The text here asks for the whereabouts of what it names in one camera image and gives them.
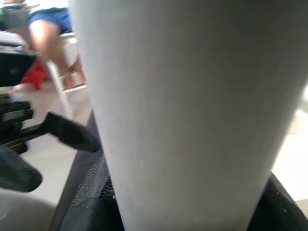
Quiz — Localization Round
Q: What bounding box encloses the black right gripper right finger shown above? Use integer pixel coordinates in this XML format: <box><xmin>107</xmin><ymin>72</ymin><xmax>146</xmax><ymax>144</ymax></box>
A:
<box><xmin>249</xmin><ymin>170</ymin><xmax>308</xmax><ymax>231</ymax></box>

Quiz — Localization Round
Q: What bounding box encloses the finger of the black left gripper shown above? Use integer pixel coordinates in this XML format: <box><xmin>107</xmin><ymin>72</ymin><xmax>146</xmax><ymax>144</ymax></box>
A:
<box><xmin>0</xmin><ymin>143</ymin><xmax>43</xmax><ymax>193</ymax></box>
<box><xmin>44</xmin><ymin>111</ymin><xmax>102</xmax><ymax>153</ymax></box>

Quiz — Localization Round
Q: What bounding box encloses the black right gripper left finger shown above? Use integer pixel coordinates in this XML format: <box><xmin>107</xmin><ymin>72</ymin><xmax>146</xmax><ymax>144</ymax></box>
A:
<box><xmin>59</xmin><ymin>154</ymin><xmax>125</xmax><ymax>231</ymax></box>

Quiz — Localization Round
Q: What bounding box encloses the white plastic table leg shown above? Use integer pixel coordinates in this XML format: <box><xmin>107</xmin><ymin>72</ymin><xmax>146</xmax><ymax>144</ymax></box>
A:
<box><xmin>68</xmin><ymin>0</ymin><xmax>308</xmax><ymax>231</ymax></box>

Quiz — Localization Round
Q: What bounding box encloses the black tablecloth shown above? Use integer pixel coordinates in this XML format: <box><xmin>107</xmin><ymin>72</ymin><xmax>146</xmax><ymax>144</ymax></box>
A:
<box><xmin>48</xmin><ymin>109</ymin><xmax>106</xmax><ymax>231</ymax></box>

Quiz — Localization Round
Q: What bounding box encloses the red plastic stool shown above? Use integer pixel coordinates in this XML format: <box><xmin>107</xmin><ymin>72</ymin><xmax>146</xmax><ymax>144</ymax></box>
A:
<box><xmin>18</xmin><ymin>57</ymin><xmax>52</xmax><ymax>91</ymax></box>

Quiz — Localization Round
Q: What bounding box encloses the person in blue shorts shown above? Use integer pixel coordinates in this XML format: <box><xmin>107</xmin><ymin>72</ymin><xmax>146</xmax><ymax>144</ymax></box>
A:
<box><xmin>3</xmin><ymin>0</ymin><xmax>86</xmax><ymax>90</ymax></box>

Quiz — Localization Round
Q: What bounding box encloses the white plastic chair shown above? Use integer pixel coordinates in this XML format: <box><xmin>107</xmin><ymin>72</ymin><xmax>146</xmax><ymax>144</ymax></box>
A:
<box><xmin>47</xmin><ymin>32</ymin><xmax>86</xmax><ymax>116</ymax></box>

